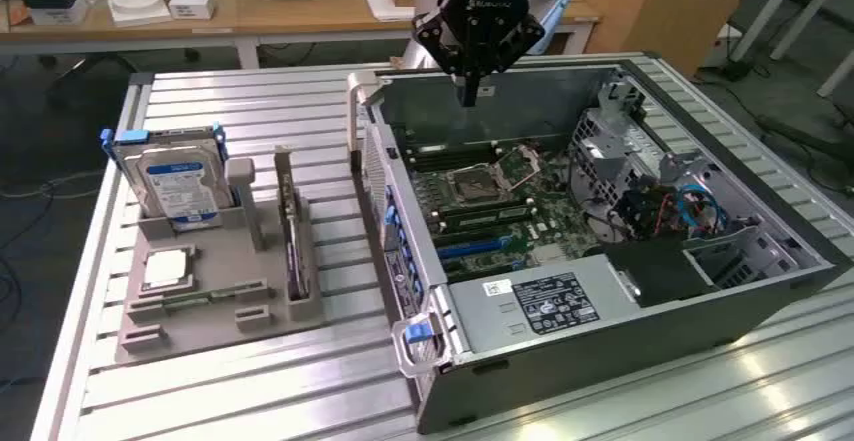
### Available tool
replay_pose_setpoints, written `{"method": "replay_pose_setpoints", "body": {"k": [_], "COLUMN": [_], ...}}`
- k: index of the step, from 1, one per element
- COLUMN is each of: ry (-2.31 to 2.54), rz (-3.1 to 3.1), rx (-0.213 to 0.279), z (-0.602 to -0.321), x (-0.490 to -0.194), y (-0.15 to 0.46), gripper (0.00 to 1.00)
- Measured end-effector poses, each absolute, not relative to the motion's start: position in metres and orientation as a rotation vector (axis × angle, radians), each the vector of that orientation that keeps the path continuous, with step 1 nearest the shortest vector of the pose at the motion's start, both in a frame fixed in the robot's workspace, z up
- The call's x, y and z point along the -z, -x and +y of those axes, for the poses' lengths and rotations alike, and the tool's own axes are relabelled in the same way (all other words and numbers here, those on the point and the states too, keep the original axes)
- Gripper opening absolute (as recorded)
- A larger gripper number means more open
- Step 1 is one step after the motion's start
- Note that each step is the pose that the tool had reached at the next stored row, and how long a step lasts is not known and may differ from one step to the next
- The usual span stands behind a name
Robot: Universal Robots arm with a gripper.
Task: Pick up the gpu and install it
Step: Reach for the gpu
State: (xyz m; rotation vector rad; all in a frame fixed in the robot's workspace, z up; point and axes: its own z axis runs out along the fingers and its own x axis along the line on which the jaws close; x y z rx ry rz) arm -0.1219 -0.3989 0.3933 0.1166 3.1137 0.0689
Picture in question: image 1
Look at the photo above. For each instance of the blue case latch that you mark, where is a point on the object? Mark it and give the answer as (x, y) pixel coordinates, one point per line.
(415, 333)

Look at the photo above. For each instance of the metal socket cover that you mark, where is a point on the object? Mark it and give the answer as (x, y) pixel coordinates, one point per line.
(516, 163)

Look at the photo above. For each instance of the tall metal disk bay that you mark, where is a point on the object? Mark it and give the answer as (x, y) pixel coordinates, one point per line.
(607, 161)

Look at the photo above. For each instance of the white table frame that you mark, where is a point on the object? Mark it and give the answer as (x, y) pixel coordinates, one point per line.
(787, 11)

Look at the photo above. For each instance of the white box with red button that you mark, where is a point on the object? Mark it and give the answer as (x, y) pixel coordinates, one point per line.
(727, 46)

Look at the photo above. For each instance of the white labelled box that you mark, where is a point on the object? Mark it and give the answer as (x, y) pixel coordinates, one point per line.
(192, 5)

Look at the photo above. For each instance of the hard disk with blue caddy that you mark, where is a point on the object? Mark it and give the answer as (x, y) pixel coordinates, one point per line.
(176, 186)

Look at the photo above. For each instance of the low metal disk bay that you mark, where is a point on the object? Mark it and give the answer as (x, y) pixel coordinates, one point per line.
(741, 261)

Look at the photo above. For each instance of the RAM stick with sticker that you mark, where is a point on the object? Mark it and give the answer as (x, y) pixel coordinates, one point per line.
(480, 212)
(483, 223)

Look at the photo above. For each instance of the black chair base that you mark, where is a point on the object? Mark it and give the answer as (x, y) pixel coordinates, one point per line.
(100, 68)

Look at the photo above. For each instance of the grey parts rack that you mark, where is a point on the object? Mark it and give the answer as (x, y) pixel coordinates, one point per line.
(220, 331)

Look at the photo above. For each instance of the white round holder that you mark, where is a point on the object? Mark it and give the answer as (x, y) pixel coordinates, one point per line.
(136, 6)

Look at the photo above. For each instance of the white box with black lid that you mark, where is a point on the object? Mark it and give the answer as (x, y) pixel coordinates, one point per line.
(60, 11)

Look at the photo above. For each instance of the black floor stand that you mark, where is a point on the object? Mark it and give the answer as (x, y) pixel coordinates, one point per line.
(807, 133)

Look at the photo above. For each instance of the blue expansion slot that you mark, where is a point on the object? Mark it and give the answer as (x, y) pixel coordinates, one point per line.
(474, 247)

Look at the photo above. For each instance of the wooden cabinet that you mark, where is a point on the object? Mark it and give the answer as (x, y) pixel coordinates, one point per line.
(667, 11)

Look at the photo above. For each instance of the white case sticker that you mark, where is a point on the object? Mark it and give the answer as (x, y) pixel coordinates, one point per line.
(488, 91)

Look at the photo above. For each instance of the bare green RAM stick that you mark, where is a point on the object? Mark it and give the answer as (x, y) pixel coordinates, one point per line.
(200, 298)

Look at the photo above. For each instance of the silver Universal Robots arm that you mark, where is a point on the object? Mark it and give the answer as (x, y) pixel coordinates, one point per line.
(418, 58)

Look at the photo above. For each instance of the silver CPU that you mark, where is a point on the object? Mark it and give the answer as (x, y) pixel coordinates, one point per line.
(166, 268)

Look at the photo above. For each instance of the grey power supply unit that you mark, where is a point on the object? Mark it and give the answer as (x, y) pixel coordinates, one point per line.
(494, 321)

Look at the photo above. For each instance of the graphics card with metal bracket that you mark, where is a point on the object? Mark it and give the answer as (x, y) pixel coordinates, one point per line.
(294, 241)

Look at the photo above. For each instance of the open black PC case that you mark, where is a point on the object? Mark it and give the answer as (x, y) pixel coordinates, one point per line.
(601, 361)

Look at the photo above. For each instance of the white paper stack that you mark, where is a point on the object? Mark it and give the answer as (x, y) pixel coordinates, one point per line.
(387, 3)

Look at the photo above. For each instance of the wooden desk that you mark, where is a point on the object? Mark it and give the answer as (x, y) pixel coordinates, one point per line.
(300, 16)

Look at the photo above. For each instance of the silver chipset heatsink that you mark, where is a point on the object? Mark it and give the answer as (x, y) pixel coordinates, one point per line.
(554, 256)

